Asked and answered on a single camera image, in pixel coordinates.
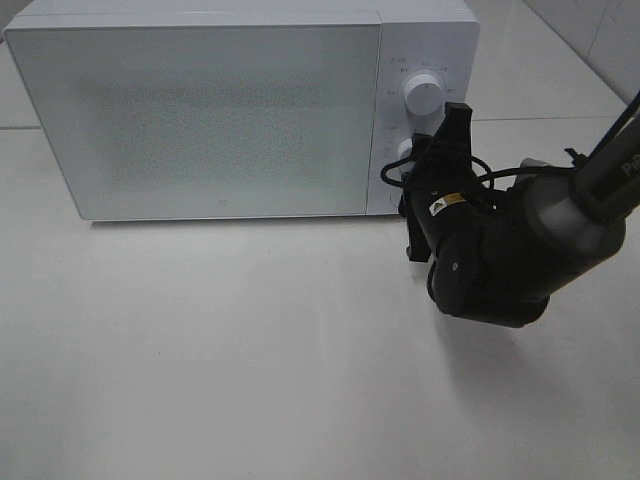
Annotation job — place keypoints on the white microwave knob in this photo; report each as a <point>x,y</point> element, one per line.
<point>404,149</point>
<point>423,94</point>

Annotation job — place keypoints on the white microwave door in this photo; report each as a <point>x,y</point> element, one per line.
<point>189,123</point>

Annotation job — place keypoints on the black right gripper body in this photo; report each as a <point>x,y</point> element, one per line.
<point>444,205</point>

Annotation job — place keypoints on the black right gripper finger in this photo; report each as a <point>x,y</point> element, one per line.
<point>455,129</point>
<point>421,146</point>

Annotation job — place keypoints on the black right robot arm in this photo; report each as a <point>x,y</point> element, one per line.
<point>500,243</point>

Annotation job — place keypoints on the white microwave oven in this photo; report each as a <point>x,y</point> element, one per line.
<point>439,37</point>

